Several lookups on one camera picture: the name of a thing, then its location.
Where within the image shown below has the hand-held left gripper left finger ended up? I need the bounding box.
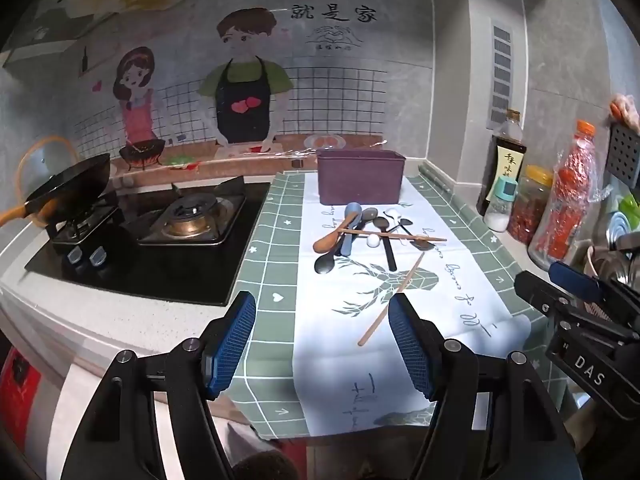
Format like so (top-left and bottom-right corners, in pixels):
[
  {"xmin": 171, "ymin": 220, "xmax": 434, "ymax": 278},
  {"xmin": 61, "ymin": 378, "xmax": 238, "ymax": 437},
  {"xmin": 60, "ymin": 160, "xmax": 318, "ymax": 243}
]
[{"xmin": 59, "ymin": 290, "xmax": 258, "ymax": 480}]

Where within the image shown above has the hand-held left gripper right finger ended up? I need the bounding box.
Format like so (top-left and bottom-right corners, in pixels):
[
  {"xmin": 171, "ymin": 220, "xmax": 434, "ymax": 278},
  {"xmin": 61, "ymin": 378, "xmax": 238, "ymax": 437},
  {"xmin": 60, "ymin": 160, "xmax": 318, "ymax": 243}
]
[{"xmin": 387, "ymin": 291, "xmax": 583, "ymax": 480}]

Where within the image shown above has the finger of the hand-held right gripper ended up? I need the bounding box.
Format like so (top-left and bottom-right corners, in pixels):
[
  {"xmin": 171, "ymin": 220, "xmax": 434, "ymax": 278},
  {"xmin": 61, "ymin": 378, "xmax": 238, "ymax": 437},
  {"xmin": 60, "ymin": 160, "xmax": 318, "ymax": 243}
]
[
  {"xmin": 548, "ymin": 261, "xmax": 640, "ymax": 331},
  {"xmin": 514, "ymin": 270, "xmax": 636, "ymax": 351}
]

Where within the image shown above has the wooden chopstick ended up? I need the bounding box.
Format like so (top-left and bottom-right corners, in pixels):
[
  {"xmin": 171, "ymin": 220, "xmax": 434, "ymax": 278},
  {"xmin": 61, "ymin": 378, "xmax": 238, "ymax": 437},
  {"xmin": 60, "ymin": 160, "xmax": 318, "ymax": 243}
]
[
  {"xmin": 337, "ymin": 229, "xmax": 448, "ymax": 242},
  {"xmin": 357, "ymin": 252, "xmax": 425, "ymax": 347}
]

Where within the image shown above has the metal spoon wooden handle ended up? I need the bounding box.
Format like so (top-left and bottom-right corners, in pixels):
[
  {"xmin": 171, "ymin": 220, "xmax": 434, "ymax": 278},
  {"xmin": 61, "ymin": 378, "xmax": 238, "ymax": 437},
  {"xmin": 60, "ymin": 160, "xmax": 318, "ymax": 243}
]
[{"xmin": 397, "ymin": 217, "xmax": 437, "ymax": 252}]

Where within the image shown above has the white spoon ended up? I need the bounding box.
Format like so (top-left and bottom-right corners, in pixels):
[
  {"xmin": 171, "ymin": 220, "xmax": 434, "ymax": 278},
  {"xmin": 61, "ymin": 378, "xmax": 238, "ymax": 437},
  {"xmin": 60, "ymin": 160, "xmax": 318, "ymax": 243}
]
[{"xmin": 384, "ymin": 207, "xmax": 416, "ymax": 228}]

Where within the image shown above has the blue spoon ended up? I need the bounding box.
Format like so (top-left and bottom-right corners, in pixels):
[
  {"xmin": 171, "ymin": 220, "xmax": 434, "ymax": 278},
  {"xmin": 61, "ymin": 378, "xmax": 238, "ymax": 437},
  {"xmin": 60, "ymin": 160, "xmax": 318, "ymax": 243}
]
[{"xmin": 340, "ymin": 202, "xmax": 363, "ymax": 257}]

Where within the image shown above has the purple utensil container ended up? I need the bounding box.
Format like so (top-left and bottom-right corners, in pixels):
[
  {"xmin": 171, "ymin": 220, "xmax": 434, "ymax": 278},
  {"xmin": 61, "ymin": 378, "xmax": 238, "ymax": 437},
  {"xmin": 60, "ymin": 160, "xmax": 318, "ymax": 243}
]
[{"xmin": 316, "ymin": 149, "xmax": 407, "ymax": 206}]

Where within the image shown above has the stainless steel pot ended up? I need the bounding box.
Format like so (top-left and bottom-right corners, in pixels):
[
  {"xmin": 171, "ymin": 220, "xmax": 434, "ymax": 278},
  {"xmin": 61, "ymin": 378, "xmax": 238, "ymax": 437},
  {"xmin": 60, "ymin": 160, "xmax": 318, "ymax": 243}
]
[{"xmin": 582, "ymin": 237, "xmax": 640, "ymax": 286}]

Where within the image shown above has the white deer-print cloth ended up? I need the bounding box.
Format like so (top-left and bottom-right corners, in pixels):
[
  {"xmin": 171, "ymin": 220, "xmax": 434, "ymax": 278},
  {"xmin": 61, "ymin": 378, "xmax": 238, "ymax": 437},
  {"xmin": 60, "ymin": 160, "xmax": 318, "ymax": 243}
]
[{"xmin": 290, "ymin": 177, "xmax": 532, "ymax": 436}]

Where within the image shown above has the orange-capped plastic bottle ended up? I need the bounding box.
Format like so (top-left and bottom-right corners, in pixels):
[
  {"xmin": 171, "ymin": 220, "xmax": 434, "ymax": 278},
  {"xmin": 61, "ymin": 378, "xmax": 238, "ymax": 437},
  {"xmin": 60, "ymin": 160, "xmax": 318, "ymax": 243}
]
[{"xmin": 528, "ymin": 120, "xmax": 612, "ymax": 273}]

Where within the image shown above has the yellow-lidded chili jar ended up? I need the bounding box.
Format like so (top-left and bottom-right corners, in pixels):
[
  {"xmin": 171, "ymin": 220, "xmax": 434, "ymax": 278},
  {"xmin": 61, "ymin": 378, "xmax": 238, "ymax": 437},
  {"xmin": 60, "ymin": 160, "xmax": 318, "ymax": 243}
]
[{"xmin": 506, "ymin": 165, "xmax": 554, "ymax": 247}]

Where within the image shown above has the green plastic item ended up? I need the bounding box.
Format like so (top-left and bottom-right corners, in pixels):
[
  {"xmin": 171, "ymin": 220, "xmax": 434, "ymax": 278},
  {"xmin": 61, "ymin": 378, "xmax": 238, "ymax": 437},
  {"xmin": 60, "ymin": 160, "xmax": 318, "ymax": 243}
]
[{"xmin": 617, "ymin": 195, "xmax": 640, "ymax": 222}]

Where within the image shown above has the green checked mat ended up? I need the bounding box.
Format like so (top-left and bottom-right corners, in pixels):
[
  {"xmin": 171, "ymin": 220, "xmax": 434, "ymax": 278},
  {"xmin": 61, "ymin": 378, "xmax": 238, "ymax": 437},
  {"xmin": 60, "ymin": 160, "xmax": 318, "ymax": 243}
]
[{"xmin": 197, "ymin": 170, "xmax": 571, "ymax": 438}]

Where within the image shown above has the teal-capped salt shaker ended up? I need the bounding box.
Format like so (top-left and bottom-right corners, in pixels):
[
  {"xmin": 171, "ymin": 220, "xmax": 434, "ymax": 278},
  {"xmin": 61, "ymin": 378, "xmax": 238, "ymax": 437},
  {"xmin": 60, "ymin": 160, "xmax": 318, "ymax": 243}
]
[{"xmin": 483, "ymin": 176, "xmax": 518, "ymax": 232}]

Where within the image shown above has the black gas stove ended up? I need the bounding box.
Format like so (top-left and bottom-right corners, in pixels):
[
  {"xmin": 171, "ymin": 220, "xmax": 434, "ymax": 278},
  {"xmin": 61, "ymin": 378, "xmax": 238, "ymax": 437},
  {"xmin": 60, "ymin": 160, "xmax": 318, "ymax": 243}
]
[{"xmin": 25, "ymin": 176, "xmax": 272, "ymax": 307}]

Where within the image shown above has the person's clothing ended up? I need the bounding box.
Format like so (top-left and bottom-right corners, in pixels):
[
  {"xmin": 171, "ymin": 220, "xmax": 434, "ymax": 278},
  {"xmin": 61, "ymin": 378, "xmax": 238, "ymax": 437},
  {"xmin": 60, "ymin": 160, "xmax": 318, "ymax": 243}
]
[{"xmin": 220, "ymin": 417, "xmax": 311, "ymax": 480}]

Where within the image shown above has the black perforated rack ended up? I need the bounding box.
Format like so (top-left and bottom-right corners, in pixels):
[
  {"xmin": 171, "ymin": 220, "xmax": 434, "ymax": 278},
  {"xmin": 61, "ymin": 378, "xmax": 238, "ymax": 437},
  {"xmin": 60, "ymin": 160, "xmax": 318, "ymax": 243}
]
[{"xmin": 606, "ymin": 121, "xmax": 640, "ymax": 188}]

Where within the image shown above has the soy sauce bottle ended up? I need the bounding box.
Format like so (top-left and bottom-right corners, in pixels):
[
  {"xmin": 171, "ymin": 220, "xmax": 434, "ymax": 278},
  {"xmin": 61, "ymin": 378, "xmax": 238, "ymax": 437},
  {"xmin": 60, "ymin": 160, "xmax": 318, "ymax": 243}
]
[{"xmin": 476, "ymin": 109, "xmax": 527, "ymax": 218}]

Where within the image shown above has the grey vent grille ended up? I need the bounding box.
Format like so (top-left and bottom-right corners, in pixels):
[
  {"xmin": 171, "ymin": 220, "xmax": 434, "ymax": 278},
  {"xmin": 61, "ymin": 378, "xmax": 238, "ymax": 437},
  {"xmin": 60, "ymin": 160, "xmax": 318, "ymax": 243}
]
[{"xmin": 489, "ymin": 24, "xmax": 514, "ymax": 125}]

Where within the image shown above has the red sheet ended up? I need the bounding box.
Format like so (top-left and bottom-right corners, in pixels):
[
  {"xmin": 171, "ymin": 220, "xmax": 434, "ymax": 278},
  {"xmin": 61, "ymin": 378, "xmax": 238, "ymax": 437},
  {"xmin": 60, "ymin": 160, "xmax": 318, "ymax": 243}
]
[{"xmin": 0, "ymin": 347, "xmax": 43, "ymax": 453}]

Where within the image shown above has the black frying pan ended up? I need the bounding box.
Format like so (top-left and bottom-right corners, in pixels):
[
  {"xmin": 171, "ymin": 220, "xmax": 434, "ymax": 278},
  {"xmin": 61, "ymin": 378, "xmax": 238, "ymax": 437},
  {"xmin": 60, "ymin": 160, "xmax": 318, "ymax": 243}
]
[{"xmin": 0, "ymin": 153, "xmax": 112, "ymax": 227}]

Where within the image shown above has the orange-rimmed glass lid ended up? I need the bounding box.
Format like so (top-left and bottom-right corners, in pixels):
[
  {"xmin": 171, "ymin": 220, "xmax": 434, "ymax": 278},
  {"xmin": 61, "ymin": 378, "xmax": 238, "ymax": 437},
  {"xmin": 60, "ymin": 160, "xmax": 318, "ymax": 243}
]
[{"xmin": 17, "ymin": 135, "xmax": 79, "ymax": 196}]

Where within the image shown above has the range hood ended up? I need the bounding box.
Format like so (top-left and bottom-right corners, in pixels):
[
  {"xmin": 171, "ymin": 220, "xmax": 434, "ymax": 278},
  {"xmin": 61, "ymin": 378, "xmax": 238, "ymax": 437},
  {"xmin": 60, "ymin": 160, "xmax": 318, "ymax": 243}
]
[{"xmin": 0, "ymin": 0, "xmax": 196, "ymax": 68}]

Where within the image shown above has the cartoon wall poster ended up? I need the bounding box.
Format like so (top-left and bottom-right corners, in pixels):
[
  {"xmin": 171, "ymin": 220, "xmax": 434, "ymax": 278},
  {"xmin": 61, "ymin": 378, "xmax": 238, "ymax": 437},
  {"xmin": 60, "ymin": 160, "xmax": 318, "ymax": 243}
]
[{"xmin": 0, "ymin": 0, "xmax": 436, "ymax": 196}]

